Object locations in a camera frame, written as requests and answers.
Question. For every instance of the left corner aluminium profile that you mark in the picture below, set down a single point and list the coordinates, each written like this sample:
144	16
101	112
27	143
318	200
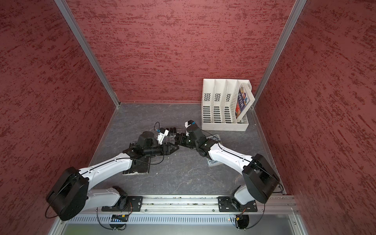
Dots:
73	25

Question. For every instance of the clear acrylic lipstick organizer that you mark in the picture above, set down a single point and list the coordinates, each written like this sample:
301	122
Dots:
170	138

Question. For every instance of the white file organizer rack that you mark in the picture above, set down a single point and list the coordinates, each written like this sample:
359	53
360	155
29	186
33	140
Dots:
219	103

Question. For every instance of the black Maugham book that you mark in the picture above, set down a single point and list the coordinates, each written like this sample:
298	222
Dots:
139	167

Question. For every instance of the corner aluminium profile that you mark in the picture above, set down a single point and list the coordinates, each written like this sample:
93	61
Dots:
288	28
73	25

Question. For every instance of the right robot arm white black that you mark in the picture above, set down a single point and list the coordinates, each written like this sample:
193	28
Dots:
259	176

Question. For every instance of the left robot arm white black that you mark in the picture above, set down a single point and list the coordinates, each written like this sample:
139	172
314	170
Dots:
74	190

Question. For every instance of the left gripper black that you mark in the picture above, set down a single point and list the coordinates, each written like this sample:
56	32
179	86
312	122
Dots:
168	150

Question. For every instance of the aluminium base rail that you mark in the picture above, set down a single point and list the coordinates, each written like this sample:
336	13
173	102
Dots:
210	204

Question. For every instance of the right corner aluminium profile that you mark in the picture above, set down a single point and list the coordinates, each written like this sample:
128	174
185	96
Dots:
288	28

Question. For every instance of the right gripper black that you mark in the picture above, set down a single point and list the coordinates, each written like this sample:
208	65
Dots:
180	140

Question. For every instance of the colourful book in rack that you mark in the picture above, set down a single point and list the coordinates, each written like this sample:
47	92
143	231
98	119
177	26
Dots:
244	101

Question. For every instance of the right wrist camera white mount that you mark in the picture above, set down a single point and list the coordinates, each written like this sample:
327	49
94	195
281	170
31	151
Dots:
190	123

